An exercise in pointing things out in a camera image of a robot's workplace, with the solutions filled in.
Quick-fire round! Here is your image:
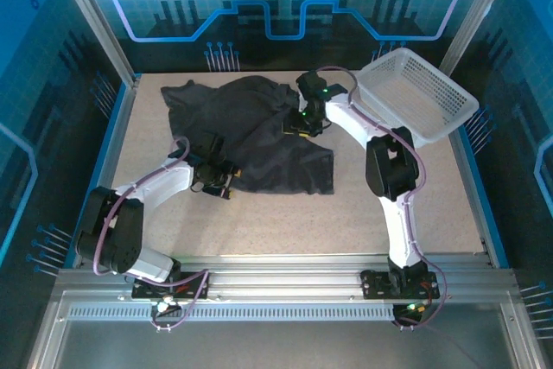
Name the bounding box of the white perforated plastic basket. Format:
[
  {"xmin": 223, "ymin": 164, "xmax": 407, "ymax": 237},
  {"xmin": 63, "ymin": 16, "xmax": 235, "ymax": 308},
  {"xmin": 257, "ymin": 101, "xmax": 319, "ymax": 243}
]
[{"xmin": 358, "ymin": 48, "xmax": 480, "ymax": 145}]

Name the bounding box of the small electronics board with LEDs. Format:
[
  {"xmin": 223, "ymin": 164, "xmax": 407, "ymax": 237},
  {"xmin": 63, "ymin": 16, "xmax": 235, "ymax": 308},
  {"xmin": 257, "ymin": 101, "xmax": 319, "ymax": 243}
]
[
  {"xmin": 155, "ymin": 297, "xmax": 179, "ymax": 315},
  {"xmin": 395, "ymin": 302, "xmax": 428, "ymax": 323}
]

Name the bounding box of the slotted aluminium cable duct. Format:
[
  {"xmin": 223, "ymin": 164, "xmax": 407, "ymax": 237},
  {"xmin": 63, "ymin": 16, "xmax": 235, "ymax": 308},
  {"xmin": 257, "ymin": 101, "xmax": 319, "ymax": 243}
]
[{"xmin": 68, "ymin": 304, "xmax": 397, "ymax": 321}]

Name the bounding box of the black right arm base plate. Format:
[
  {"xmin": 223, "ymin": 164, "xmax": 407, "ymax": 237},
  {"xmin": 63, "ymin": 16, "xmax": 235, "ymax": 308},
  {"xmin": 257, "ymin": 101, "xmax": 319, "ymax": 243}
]
[{"xmin": 360, "ymin": 269, "xmax": 442, "ymax": 301}]

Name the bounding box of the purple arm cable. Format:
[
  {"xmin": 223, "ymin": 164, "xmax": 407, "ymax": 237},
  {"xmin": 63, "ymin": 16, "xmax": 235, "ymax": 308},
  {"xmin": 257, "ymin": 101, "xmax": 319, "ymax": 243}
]
[
  {"xmin": 92, "ymin": 136, "xmax": 213, "ymax": 334},
  {"xmin": 317, "ymin": 65, "xmax": 450, "ymax": 331}
]

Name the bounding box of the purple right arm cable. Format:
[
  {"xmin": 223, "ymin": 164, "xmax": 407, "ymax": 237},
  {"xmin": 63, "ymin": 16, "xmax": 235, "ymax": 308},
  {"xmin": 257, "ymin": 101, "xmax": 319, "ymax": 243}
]
[{"xmin": 317, "ymin": 65, "xmax": 450, "ymax": 331}]

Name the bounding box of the aluminium frame post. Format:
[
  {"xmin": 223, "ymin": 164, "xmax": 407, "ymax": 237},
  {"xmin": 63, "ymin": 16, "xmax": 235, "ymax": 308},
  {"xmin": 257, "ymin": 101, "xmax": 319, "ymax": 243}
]
[
  {"xmin": 48, "ymin": 0, "xmax": 140, "ymax": 86},
  {"xmin": 439, "ymin": 0, "xmax": 522, "ymax": 77}
]

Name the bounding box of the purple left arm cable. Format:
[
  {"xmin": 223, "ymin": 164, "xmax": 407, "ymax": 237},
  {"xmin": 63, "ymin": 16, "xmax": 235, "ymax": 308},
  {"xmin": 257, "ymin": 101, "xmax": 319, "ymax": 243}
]
[{"xmin": 92, "ymin": 136, "xmax": 213, "ymax": 334}]

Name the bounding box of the dark grey t-shirt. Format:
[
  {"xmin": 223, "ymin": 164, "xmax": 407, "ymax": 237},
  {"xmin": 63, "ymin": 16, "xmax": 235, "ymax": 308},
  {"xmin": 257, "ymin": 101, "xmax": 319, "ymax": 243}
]
[{"xmin": 160, "ymin": 74, "xmax": 336, "ymax": 196}]

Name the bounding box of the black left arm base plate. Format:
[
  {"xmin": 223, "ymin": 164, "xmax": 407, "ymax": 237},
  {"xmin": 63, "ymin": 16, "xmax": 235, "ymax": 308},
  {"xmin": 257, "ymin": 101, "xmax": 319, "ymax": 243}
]
[{"xmin": 131, "ymin": 271, "xmax": 217, "ymax": 301}]

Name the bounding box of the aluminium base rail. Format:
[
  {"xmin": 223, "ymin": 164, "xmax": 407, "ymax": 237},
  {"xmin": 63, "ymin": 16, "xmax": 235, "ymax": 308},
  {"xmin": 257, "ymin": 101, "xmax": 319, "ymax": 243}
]
[{"xmin": 55, "ymin": 254, "xmax": 519, "ymax": 305}]

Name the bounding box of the blue table edge strip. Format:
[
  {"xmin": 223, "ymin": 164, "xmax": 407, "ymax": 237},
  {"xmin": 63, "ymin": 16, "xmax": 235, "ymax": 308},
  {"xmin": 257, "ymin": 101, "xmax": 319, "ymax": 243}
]
[{"xmin": 64, "ymin": 73, "xmax": 143, "ymax": 269}]

